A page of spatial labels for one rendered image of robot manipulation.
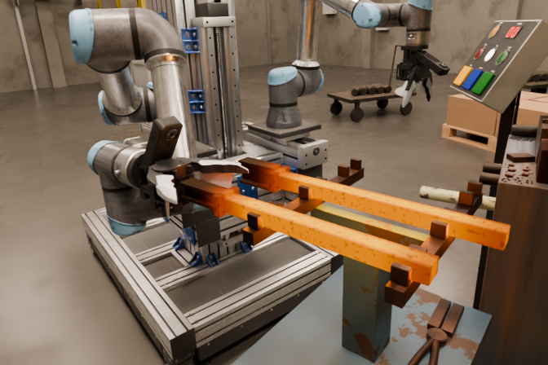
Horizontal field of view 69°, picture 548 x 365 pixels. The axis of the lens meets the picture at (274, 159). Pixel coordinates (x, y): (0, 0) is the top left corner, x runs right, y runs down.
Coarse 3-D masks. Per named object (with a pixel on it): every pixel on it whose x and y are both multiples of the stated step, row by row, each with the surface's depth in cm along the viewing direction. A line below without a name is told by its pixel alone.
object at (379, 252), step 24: (192, 192) 66; (216, 192) 61; (216, 216) 60; (240, 216) 58; (264, 216) 55; (288, 216) 53; (312, 240) 50; (336, 240) 48; (360, 240) 47; (384, 240) 46; (384, 264) 44; (408, 264) 42; (432, 264) 42
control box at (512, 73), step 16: (496, 32) 141; (512, 32) 129; (528, 32) 119; (544, 32) 117; (496, 48) 134; (512, 48) 124; (528, 48) 119; (544, 48) 118; (480, 64) 140; (496, 64) 128; (512, 64) 121; (528, 64) 120; (496, 80) 123; (512, 80) 122; (480, 96) 128; (496, 96) 124; (512, 96) 124
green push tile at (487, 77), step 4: (484, 72) 132; (484, 76) 130; (488, 76) 128; (492, 76) 126; (480, 80) 132; (484, 80) 129; (488, 80) 126; (476, 84) 133; (480, 84) 130; (484, 84) 128; (488, 84) 127; (476, 88) 132; (480, 88) 129; (484, 88) 127; (476, 92) 130; (480, 92) 128
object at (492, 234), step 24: (264, 168) 69; (288, 168) 70; (312, 192) 64; (336, 192) 61; (360, 192) 60; (384, 216) 57; (408, 216) 54; (432, 216) 52; (456, 216) 51; (480, 240) 49; (504, 240) 47
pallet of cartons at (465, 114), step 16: (464, 96) 408; (528, 96) 394; (544, 96) 392; (448, 112) 420; (464, 112) 401; (480, 112) 384; (496, 112) 369; (528, 112) 340; (544, 112) 329; (448, 128) 422; (464, 128) 404; (480, 128) 387; (496, 128) 369; (480, 144) 394; (496, 144) 373
